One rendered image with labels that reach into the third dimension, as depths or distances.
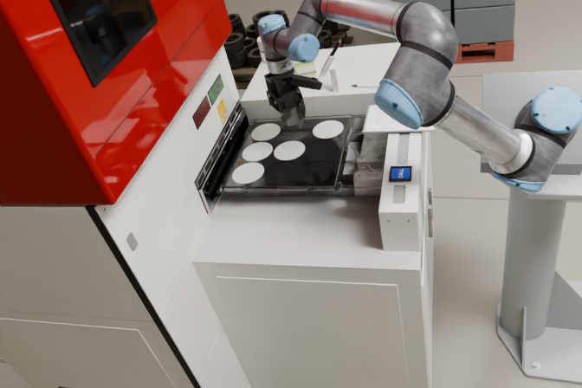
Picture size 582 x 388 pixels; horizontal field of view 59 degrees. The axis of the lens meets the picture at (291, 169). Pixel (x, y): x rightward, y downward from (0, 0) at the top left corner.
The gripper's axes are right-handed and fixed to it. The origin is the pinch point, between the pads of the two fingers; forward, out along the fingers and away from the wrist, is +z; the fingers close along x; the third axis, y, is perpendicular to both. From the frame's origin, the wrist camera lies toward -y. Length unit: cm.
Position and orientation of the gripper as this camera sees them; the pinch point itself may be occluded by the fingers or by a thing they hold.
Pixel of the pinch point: (300, 123)
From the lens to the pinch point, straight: 161.7
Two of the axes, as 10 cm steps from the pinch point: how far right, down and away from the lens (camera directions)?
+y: -8.4, 4.5, -2.9
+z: 2.0, 7.7, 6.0
